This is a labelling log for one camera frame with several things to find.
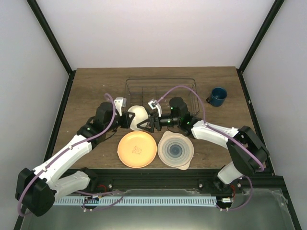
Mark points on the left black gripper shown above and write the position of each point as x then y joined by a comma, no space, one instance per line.
127,123

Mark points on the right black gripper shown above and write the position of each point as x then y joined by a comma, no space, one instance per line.
154,121

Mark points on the cream and teal bowl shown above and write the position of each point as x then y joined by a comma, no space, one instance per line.
140,115

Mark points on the black wire dish rack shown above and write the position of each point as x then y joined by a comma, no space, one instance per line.
139,91

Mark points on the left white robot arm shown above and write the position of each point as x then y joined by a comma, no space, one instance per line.
40,188

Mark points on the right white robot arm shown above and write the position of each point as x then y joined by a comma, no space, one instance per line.
247,151

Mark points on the orange plastic plate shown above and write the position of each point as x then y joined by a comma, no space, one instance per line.
137,149

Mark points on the clear plastic lidded bowl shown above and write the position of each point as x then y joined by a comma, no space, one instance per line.
175,150

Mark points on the dark blue mug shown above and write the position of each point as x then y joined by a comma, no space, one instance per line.
217,97

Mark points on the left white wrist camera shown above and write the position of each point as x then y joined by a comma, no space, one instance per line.
120,102

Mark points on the light blue slotted cable duct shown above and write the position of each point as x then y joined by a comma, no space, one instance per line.
194,201

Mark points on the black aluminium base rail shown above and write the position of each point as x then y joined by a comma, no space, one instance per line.
203,180

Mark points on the left black frame post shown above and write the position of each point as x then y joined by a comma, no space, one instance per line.
33,4

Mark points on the black frame post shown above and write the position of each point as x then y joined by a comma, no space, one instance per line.
277,4
33,4

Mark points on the right black frame post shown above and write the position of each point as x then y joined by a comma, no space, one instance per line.
277,4

